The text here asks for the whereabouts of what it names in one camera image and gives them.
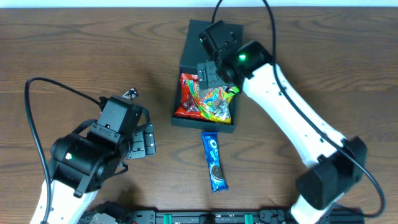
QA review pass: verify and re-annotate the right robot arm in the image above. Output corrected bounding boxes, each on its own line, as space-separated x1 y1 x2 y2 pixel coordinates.
197 21 368 223

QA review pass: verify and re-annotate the yellow Hacks candy bag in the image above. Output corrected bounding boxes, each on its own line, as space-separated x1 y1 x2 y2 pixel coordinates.
214 101 231 124

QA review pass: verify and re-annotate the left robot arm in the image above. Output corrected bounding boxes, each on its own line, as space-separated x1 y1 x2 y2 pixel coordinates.
31 96 156 223

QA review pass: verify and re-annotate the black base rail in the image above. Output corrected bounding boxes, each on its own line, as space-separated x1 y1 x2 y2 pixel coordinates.
77 201 365 224

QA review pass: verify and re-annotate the blue Oreo cookie pack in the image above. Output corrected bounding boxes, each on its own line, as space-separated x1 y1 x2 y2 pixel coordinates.
201 132 228 193

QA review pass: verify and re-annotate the black cable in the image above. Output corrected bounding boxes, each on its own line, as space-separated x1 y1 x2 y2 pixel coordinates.
24 77 102 224
211 0 386 218

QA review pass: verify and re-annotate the green Haribo gummy bag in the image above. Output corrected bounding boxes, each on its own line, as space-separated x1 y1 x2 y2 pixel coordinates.
188 82 239 123

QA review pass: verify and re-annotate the red Hacks candy bag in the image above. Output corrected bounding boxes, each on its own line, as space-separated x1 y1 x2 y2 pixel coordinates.
174 73 205 119

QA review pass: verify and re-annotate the left black cable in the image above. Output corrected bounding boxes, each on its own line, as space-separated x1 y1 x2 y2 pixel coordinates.
24 77 102 224

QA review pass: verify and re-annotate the dark green open box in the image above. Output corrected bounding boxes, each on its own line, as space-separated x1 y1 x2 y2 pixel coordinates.
170 19 239 133

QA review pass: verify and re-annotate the black Mars bar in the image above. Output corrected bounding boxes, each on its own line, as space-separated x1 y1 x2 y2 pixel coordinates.
123 88 139 100

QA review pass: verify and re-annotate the right black cable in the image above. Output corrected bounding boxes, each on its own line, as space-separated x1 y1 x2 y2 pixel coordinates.
211 0 386 218

